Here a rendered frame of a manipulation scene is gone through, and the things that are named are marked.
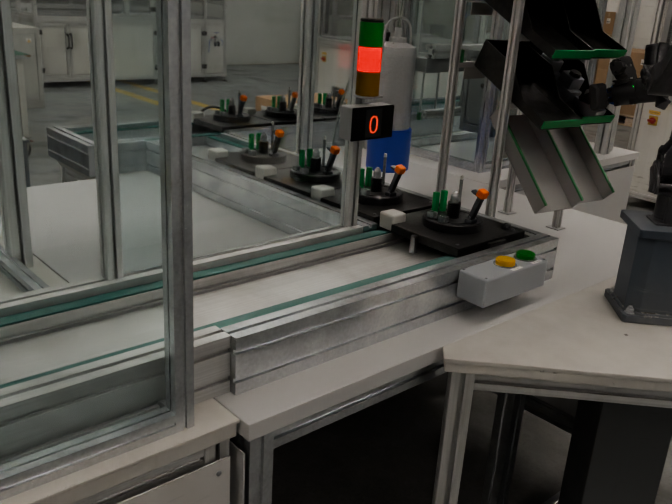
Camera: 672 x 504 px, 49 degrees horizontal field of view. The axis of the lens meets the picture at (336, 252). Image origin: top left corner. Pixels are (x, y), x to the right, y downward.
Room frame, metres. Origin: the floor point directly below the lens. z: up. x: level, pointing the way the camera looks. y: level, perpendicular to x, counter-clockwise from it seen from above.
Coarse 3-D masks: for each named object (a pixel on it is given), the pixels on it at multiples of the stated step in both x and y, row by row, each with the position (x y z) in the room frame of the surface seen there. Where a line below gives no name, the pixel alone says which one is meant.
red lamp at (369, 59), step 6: (360, 48) 1.56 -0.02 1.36; (366, 48) 1.56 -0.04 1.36; (372, 48) 1.55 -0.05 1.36; (378, 48) 1.56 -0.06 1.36; (360, 54) 1.56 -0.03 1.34; (366, 54) 1.55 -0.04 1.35; (372, 54) 1.55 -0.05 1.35; (378, 54) 1.56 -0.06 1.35; (360, 60) 1.56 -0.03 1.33; (366, 60) 1.55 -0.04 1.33; (372, 60) 1.55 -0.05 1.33; (378, 60) 1.56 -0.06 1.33; (360, 66) 1.56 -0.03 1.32; (366, 66) 1.55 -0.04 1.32; (372, 66) 1.55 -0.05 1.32; (378, 66) 1.56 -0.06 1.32
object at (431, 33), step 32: (416, 0) 2.93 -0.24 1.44; (448, 0) 2.81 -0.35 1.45; (416, 32) 2.92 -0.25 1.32; (448, 32) 2.80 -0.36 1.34; (480, 32) 2.69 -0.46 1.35; (416, 64) 2.90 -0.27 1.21; (448, 64) 2.79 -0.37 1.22; (416, 96) 2.89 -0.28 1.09; (480, 96) 2.67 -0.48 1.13; (416, 128) 2.88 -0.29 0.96
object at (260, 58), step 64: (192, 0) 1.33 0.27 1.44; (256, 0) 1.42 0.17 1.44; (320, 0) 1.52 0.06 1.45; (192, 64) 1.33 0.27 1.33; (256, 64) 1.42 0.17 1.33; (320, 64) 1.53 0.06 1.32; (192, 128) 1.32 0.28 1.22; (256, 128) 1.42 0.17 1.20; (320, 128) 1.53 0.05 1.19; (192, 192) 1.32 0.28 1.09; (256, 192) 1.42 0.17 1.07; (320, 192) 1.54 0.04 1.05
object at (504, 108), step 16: (464, 0) 1.91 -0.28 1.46; (464, 16) 1.91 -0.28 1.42; (512, 16) 1.78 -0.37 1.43; (512, 32) 1.78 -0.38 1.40; (512, 48) 1.77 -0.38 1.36; (512, 64) 1.77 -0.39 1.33; (448, 80) 1.91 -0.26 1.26; (512, 80) 1.78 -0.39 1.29; (448, 96) 1.91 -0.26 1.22; (448, 112) 1.90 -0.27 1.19; (448, 128) 1.90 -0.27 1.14; (496, 128) 1.78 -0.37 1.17; (448, 144) 1.91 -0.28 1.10; (496, 144) 1.78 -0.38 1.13; (448, 160) 1.91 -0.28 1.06; (496, 160) 1.77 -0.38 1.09; (496, 176) 1.77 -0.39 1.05; (512, 176) 2.12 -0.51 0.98; (496, 192) 1.78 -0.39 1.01; (512, 192) 2.13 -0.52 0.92; (560, 224) 2.00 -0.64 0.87
